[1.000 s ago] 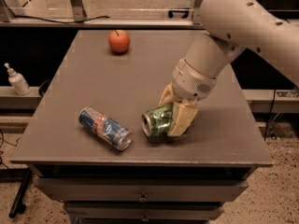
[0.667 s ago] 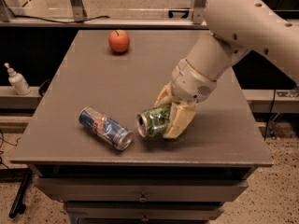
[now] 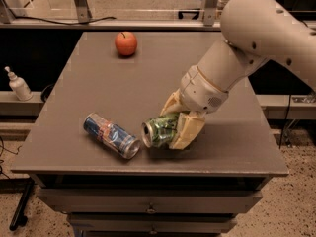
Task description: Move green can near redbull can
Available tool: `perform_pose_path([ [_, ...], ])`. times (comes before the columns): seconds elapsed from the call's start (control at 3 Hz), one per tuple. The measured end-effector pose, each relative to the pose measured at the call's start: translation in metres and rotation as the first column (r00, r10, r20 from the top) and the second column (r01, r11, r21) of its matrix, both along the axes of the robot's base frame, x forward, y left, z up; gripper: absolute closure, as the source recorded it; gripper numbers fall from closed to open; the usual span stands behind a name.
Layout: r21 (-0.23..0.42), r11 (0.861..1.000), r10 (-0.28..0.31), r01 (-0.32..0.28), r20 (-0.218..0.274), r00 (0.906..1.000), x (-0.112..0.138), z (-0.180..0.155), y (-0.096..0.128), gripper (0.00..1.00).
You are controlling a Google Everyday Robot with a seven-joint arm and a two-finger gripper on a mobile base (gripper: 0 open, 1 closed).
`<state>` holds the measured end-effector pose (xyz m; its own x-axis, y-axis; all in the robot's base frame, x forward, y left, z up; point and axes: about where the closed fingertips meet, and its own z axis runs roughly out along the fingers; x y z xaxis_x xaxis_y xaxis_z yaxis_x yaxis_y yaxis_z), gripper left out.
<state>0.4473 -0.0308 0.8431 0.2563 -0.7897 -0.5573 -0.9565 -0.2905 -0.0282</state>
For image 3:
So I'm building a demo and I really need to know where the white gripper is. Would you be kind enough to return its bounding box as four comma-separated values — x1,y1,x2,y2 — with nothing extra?
160,65,228,150

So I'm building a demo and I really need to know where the green soda can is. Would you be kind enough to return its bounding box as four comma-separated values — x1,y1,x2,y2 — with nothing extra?
141,113,180,148

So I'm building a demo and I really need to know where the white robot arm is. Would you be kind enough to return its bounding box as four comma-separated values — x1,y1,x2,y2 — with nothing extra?
161,0,316,149

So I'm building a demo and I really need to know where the blue redbull can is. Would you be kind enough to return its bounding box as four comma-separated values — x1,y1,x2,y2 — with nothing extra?
83,113,141,159

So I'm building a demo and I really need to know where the grey drawer cabinet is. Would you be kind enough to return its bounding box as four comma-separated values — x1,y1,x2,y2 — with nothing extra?
12,32,287,237

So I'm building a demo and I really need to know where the red apple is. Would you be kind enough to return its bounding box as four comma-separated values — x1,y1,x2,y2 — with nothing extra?
115,32,137,56

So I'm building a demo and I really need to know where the lower drawer with knob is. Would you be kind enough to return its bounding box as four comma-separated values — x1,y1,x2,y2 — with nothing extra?
67,213,236,233

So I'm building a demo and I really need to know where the drawer with knob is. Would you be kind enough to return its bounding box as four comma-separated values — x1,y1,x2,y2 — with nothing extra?
38,189,262,214
67,213,236,233

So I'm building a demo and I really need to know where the upper drawer with knob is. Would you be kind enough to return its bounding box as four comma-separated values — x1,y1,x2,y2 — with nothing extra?
38,189,262,214

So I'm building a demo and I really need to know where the white pump bottle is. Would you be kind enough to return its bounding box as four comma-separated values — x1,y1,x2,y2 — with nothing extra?
5,66,33,101

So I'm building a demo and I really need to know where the black floor stand leg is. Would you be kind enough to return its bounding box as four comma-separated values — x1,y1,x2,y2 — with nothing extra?
9,178,35,231

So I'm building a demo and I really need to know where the right metal frame post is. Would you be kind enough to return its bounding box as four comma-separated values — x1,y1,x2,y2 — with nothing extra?
203,0,218,26

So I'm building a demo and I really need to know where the metal frame post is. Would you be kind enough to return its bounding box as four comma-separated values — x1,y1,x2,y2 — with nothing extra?
203,0,218,26
74,0,92,24

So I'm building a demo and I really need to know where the left metal frame post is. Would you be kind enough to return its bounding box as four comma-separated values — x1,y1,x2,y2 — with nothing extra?
74,0,92,24

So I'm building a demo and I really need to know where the black cable on ledge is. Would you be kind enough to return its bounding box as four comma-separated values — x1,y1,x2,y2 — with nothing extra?
0,0,117,26

